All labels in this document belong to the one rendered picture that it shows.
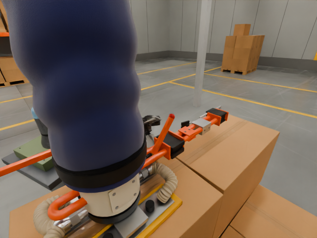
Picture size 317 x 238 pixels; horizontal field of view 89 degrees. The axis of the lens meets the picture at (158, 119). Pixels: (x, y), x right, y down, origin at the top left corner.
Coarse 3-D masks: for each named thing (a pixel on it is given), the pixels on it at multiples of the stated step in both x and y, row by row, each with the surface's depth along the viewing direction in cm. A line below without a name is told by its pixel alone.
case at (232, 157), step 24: (240, 120) 105; (192, 144) 83; (216, 144) 83; (240, 144) 82; (264, 144) 82; (192, 168) 68; (216, 168) 68; (240, 168) 68; (264, 168) 100; (240, 192) 78
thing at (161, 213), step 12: (156, 192) 55; (144, 204) 51; (156, 204) 51; (168, 204) 51; (180, 204) 53; (156, 216) 48; (168, 216) 50; (108, 228) 46; (144, 228) 45; (156, 228) 47
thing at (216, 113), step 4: (216, 108) 86; (208, 112) 82; (212, 112) 81; (216, 112) 81; (220, 112) 81; (224, 112) 81; (228, 112) 82; (212, 116) 80; (216, 116) 78; (220, 116) 78; (224, 116) 82; (208, 120) 83; (220, 120) 78; (224, 120) 83; (216, 124) 80
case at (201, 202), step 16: (160, 160) 73; (176, 160) 73; (160, 176) 65; (176, 176) 65; (192, 176) 64; (64, 192) 58; (144, 192) 58; (176, 192) 58; (192, 192) 58; (208, 192) 58; (32, 208) 53; (192, 208) 53; (208, 208) 53; (16, 224) 49; (32, 224) 49; (96, 224) 48; (176, 224) 48; (192, 224) 48; (208, 224) 58
